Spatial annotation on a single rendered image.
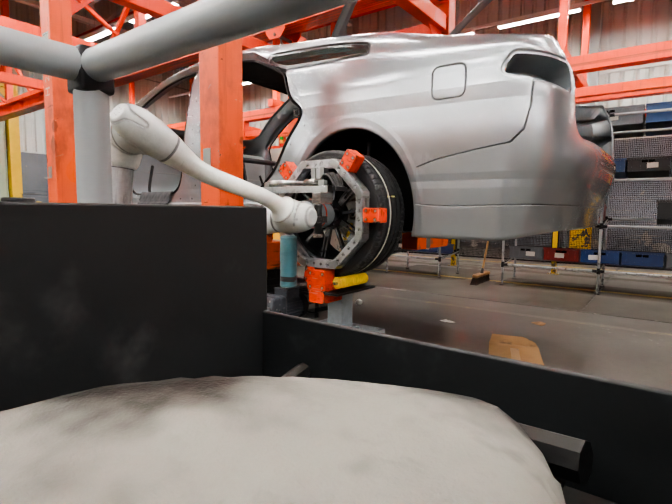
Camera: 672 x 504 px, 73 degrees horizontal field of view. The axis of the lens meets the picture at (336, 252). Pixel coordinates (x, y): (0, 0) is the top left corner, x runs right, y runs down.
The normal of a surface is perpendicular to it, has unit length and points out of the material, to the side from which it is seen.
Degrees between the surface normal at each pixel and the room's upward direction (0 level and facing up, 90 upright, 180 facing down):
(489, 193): 90
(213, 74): 90
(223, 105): 90
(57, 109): 90
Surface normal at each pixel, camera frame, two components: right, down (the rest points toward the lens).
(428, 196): -0.60, 0.07
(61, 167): 0.80, 0.07
